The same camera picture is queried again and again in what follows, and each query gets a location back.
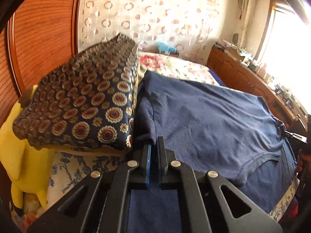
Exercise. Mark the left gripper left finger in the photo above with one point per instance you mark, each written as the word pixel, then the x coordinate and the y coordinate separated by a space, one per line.
pixel 112 196

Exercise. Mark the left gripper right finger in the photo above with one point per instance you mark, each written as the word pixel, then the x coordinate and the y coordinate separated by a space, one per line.
pixel 197 201

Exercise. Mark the navy t-shirt orange print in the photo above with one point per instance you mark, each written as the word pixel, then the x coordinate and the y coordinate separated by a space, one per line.
pixel 215 128

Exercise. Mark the person's right hand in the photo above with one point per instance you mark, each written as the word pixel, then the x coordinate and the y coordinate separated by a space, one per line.
pixel 304 159

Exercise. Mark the dark patterned circle pillow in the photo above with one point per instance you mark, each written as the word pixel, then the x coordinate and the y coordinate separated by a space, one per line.
pixel 87 102

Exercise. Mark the wooden side cabinet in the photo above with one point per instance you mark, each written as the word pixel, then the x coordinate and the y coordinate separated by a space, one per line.
pixel 237 76

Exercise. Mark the yellow plush toy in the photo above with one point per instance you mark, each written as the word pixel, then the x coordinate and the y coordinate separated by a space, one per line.
pixel 27 168

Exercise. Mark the floral bed quilt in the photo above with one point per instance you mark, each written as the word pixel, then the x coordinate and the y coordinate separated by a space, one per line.
pixel 174 68

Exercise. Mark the blue tissue box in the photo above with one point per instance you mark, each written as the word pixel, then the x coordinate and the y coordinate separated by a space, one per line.
pixel 166 50

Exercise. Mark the sheer circle pattern curtain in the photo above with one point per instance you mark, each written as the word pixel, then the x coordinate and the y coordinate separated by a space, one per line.
pixel 190 26

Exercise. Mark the wooden louvered wardrobe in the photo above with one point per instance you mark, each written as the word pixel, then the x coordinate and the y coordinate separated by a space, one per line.
pixel 40 35

